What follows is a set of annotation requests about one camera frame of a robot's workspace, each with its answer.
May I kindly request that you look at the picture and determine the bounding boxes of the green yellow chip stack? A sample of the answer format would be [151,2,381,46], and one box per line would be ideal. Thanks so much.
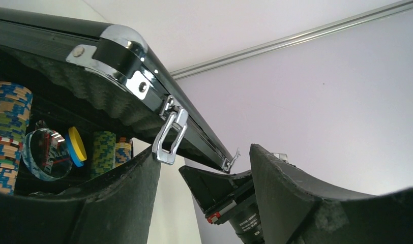
[90,131,116,178]

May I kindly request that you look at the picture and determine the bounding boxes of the black poker set case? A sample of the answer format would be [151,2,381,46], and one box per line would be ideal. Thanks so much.
[0,7,233,173]

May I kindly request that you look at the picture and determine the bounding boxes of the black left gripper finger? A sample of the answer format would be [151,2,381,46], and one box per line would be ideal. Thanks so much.
[0,148,161,243]

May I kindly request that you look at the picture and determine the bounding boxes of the yellow blue chip stack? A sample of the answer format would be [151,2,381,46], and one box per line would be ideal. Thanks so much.
[115,137,132,167]

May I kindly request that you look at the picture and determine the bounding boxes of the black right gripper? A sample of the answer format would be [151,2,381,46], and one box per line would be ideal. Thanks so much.
[179,144,413,243]

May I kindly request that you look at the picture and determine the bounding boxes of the yellow round button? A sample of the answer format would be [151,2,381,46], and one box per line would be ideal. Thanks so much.
[68,127,87,162]

